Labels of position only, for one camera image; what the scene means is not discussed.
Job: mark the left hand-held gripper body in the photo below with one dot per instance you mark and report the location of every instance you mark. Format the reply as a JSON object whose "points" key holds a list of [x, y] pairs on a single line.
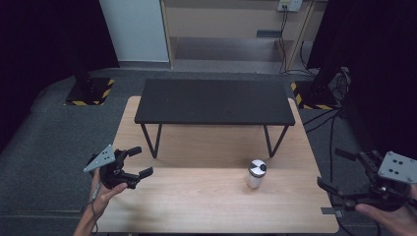
{"points": [[111, 170]]}

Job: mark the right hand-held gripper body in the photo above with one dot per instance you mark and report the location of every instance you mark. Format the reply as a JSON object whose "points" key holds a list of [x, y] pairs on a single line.
{"points": [[398, 167]]}

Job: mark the white shaker jar silver lid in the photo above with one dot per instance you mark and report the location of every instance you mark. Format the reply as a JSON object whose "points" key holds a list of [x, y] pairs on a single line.
{"points": [[255, 175]]}

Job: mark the person's left hand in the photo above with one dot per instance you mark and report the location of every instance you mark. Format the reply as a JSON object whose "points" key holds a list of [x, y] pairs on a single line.
{"points": [[103, 196]]}

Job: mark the person's right hand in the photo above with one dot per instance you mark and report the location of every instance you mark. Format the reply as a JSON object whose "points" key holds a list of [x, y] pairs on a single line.
{"points": [[400, 221]]}

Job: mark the black stand base striped tape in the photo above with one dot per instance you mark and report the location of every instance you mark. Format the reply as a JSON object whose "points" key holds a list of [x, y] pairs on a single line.
{"points": [[314, 96], [90, 93]]}

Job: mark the black shelf riser metal legs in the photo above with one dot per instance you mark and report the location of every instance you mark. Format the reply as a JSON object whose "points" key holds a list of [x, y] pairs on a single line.
{"points": [[213, 101]]}

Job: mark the dark curtain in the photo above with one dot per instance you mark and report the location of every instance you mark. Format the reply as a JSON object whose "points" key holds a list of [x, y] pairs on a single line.
{"points": [[42, 42], [380, 65]]}

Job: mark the white cabinet panel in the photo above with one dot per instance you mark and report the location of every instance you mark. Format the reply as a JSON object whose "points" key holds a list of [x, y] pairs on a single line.
{"points": [[136, 29]]}

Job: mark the grey label strip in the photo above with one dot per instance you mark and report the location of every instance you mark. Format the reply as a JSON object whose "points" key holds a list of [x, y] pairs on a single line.
{"points": [[268, 33]]}

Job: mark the white wall power socket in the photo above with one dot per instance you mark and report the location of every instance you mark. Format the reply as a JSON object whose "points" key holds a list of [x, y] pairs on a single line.
{"points": [[290, 5]]}

